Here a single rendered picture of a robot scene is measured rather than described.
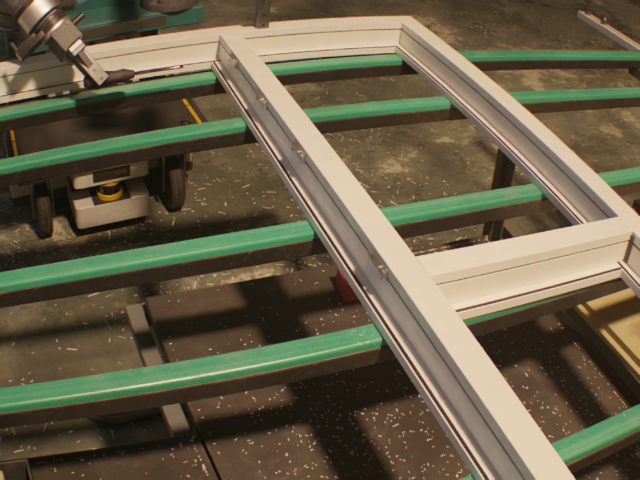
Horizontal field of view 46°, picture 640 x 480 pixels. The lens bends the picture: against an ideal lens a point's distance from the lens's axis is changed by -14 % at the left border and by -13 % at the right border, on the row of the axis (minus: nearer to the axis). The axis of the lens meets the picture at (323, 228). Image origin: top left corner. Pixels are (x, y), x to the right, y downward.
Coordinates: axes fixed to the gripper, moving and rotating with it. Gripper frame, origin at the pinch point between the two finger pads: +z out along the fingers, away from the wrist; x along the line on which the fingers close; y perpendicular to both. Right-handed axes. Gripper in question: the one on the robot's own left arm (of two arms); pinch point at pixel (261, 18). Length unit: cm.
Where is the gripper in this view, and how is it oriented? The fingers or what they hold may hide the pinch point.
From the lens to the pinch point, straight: 178.4
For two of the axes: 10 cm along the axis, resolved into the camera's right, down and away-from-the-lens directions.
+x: -3.6, -5.5, 7.6
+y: 9.3, -1.4, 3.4
